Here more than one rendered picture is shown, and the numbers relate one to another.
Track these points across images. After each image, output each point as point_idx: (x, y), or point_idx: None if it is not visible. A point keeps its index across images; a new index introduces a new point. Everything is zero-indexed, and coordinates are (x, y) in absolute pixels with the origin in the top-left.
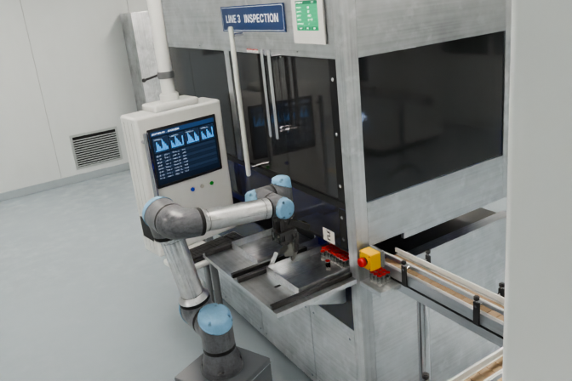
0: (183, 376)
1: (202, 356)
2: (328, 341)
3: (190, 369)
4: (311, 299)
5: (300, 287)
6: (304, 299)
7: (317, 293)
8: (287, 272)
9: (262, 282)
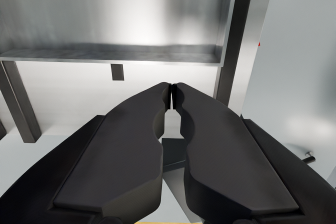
0: (198, 219)
1: (180, 198)
2: None
3: (192, 212)
4: (259, 34)
5: (174, 21)
6: (244, 56)
7: None
8: None
9: (71, 91)
